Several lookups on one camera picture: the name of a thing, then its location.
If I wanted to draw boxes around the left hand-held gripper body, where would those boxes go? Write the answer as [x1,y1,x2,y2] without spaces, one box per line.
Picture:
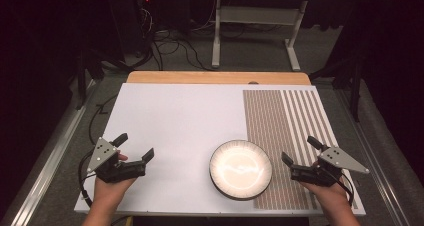
[86,137,147,184]

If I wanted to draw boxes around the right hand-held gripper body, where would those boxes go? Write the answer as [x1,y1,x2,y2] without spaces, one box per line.
[289,146,371,188]

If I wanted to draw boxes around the person's left hand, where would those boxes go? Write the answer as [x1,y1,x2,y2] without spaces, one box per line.
[93,153,137,209]

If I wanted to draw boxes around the person's right hand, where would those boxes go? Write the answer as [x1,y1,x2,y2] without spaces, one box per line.
[299,160,350,217]

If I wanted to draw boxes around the white board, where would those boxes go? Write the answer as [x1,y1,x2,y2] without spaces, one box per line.
[73,82,367,218]

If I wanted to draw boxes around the brown striped placemat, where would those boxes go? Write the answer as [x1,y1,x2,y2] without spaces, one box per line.
[242,89,359,211]

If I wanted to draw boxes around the black stand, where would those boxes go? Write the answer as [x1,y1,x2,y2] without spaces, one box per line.
[308,52,364,122]
[74,49,104,110]

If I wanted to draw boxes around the wooden table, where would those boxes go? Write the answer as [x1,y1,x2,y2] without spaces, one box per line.
[126,70,312,86]

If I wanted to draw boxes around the black curtain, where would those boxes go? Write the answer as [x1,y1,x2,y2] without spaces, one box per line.
[0,0,114,214]
[333,0,424,174]

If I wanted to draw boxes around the thin black floor cable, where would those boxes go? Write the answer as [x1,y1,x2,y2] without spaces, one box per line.
[88,94,118,146]

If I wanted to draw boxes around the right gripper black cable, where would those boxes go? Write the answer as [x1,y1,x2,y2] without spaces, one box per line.
[328,170,355,207]

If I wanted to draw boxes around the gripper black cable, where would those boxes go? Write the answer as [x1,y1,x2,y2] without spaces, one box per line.
[78,148,98,209]
[328,170,355,207]

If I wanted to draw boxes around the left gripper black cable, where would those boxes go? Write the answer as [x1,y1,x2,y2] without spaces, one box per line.
[78,148,98,209]

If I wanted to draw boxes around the metal floor rail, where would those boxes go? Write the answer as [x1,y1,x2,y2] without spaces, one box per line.
[9,80,98,226]
[336,89,411,226]

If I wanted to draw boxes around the bundle of black floor cables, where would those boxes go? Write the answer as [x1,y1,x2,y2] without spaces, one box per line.
[134,29,214,72]

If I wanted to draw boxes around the white metal desk frame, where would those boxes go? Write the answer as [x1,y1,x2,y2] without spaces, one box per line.
[211,0,309,72]

